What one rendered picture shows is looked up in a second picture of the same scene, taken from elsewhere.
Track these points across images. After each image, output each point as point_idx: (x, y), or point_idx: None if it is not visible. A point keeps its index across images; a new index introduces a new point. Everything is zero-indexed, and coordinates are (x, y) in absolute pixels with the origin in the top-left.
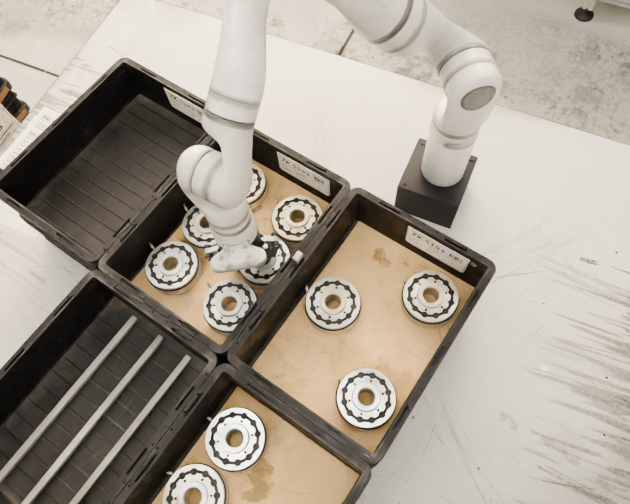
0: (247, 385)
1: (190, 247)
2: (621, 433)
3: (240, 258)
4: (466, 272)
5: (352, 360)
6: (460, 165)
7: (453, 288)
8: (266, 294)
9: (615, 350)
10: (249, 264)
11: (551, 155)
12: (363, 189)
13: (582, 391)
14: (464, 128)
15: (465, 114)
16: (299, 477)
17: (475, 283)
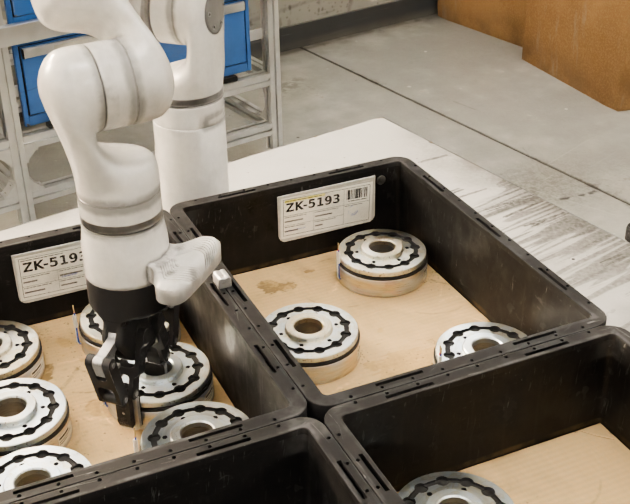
0: (390, 398)
1: (31, 447)
2: None
3: (193, 256)
4: (377, 213)
5: (411, 366)
6: (227, 163)
7: (388, 231)
8: (249, 330)
9: (543, 241)
10: (211, 257)
11: (256, 183)
12: (183, 202)
13: (579, 280)
14: (216, 75)
15: (212, 44)
16: (567, 488)
17: (394, 225)
